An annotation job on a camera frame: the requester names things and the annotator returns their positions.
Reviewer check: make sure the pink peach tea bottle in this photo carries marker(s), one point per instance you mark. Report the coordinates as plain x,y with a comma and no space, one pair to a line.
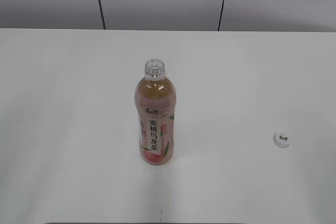
155,101

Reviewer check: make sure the white bottle cap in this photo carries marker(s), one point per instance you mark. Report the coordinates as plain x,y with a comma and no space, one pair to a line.
281,140

